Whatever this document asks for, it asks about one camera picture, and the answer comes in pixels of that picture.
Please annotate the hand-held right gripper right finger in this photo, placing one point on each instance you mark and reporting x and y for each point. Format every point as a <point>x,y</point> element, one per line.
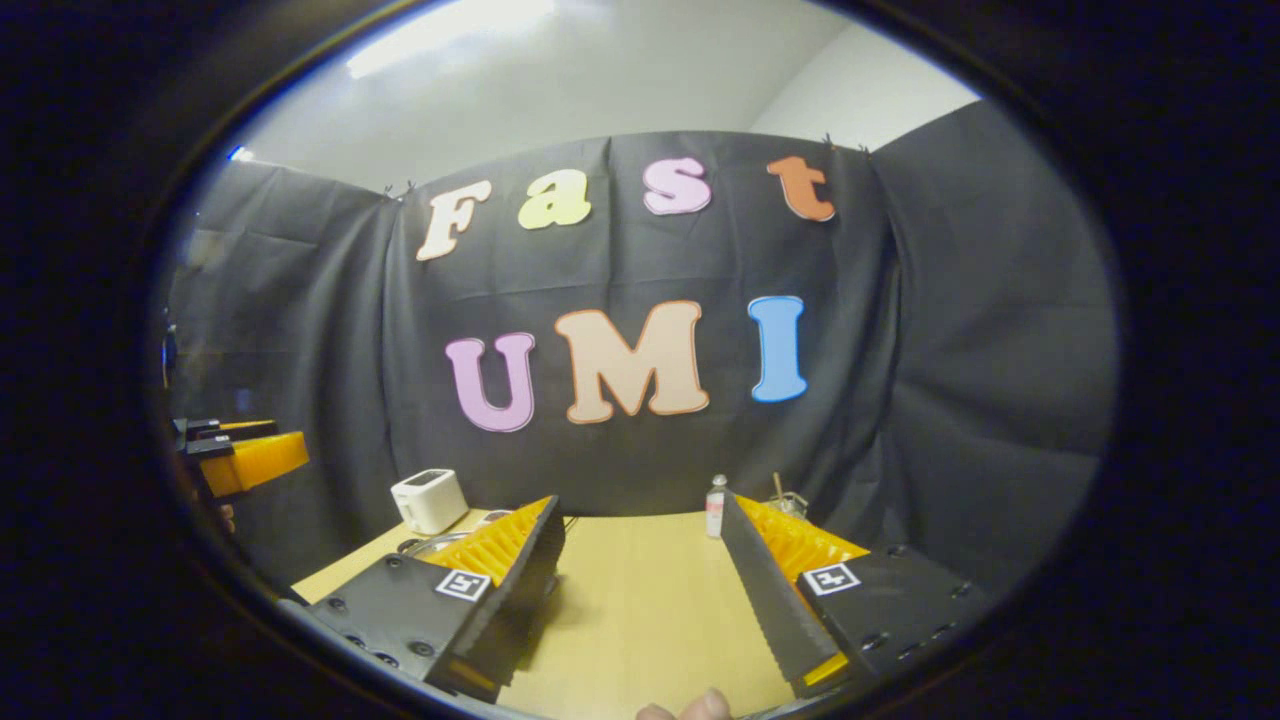
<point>770,610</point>

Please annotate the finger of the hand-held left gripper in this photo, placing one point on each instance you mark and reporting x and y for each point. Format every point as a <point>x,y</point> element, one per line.
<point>235,430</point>
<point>255,465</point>

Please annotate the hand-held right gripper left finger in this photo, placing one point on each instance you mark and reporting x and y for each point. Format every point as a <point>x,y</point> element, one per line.
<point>515,610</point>

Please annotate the stainless steel pot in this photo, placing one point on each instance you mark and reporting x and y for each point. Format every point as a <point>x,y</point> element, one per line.
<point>440,545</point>

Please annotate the clear bottle pink label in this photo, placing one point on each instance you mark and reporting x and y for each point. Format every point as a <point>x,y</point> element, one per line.
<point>716,510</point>

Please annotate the wooden spoon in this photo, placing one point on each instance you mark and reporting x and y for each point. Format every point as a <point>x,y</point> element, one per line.
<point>778,485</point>

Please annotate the white toaster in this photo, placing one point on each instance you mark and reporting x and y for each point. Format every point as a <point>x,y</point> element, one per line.
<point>430,500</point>

